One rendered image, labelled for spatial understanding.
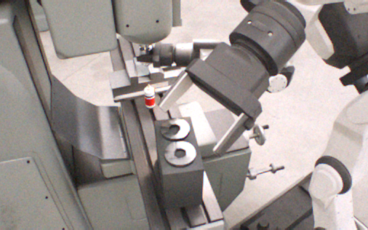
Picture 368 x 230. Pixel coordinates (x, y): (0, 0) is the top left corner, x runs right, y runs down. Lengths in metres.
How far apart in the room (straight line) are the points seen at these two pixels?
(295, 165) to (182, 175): 1.66
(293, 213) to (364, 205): 1.01
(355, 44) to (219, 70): 0.51
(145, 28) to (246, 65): 0.65
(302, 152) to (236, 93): 2.22
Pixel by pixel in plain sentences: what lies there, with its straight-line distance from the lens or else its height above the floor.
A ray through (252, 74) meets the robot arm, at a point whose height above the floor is 1.64.
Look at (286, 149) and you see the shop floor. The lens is 2.62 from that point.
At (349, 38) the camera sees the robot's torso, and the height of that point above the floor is 1.50.
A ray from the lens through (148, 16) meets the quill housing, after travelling 1.04.
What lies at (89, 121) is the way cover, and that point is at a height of 0.95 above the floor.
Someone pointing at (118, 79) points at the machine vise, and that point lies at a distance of 1.47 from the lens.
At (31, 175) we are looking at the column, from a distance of 1.29.
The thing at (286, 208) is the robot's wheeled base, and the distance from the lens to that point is 1.59.
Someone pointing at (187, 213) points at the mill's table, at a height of 0.96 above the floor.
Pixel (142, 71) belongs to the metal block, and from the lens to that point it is 1.44.
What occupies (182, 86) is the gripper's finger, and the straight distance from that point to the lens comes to 0.48.
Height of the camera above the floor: 1.90
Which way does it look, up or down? 43 degrees down
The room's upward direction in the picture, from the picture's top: straight up
